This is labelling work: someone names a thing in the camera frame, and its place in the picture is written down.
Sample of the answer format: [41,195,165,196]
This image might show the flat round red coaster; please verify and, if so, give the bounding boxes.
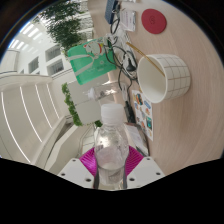
[141,8,168,35]

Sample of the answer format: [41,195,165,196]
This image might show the green plants atop cabinet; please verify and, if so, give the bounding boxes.
[61,82,84,127]

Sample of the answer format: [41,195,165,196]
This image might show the colourful sticker sheet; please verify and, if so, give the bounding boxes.
[131,89,154,142]

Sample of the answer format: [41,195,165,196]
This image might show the dark blue keyboard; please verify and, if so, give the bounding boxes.
[104,0,120,25]

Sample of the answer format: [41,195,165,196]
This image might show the wooden stick in mug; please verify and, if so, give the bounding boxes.
[125,41,167,78]

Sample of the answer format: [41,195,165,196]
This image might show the tall clear white-capped bottle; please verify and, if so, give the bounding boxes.
[82,83,126,103]

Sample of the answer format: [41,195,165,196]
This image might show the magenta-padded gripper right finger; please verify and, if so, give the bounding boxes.
[122,145,166,190]

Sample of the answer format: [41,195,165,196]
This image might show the green hedge plants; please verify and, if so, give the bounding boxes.
[33,3,98,54]

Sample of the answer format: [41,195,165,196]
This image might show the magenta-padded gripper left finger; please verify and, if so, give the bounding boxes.
[57,147,100,190]

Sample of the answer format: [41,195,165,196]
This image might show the clear plastic water bottle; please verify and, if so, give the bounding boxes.
[93,103,130,191]

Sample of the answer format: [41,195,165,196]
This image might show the ceiling light strips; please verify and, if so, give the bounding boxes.
[0,83,64,163]

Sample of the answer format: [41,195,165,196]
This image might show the green tote bag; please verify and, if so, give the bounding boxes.
[67,37,118,86]

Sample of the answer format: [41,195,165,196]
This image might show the white grid-pattern mug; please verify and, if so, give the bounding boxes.
[136,53,192,104]

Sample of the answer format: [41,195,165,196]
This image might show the black cables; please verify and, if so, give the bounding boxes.
[105,16,139,101]

